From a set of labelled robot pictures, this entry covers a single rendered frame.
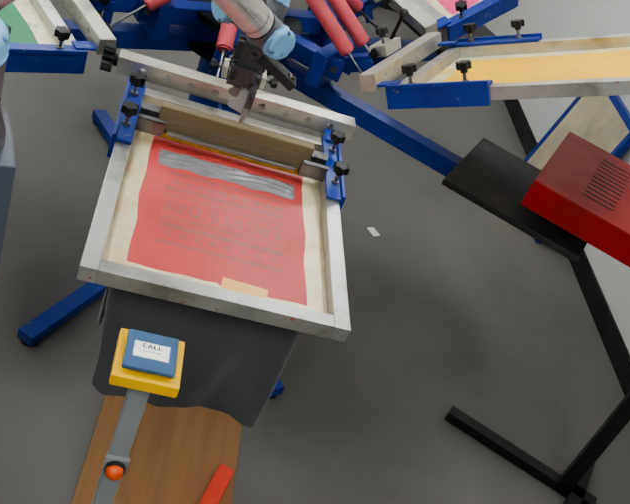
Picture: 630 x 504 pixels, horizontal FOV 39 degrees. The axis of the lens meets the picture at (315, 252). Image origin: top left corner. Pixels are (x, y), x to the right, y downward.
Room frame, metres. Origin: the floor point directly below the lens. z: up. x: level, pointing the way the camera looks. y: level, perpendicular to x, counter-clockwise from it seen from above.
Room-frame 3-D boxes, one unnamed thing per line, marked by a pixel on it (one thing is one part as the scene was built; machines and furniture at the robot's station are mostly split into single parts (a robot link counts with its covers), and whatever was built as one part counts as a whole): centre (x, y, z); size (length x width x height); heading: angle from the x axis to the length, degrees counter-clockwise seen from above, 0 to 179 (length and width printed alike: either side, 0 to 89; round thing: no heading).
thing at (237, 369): (1.52, 0.17, 0.74); 0.45 x 0.03 x 0.43; 106
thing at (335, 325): (1.80, 0.25, 0.97); 0.79 x 0.58 x 0.04; 16
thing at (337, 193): (2.11, 0.05, 0.98); 0.30 x 0.05 x 0.07; 16
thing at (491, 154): (2.65, -0.11, 0.91); 1.34 x 0.41 x 0.08; 76
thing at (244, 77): (2.00, 0.33, 1.23); 0.09 x 0.08 x 0.12; 106
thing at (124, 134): (1.95, 0.58, 0.98); 0.30 x 0.05 x 0.07; 16
